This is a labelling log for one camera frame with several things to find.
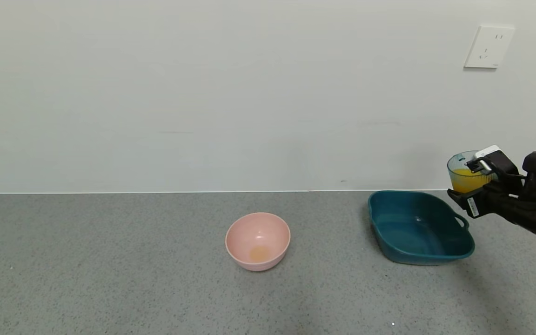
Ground white black wrist camera box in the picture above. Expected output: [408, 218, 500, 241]
[466, 145, 519, 183]

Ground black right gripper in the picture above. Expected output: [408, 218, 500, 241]
[447, 182, 536, 223]

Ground pink ribbed bowl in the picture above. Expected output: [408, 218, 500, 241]
[225, 212, 291, 272]

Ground clear blue ribbed cup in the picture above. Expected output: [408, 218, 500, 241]
[447, 150, 494, 194]

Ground white wall socket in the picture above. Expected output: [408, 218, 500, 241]
[463, 26, 515, 70]

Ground teal plastic tray with handles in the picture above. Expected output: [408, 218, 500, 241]
[368, 190, 476, 266]

